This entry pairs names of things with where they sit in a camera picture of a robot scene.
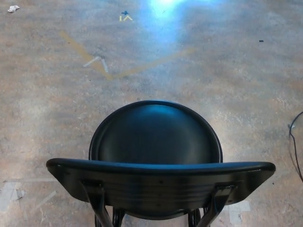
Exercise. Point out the black swivel chair with backrest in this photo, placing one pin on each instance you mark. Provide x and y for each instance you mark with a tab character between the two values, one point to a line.
154	132

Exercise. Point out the crumpled white paper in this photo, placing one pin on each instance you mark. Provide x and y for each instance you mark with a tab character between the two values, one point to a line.
13	9

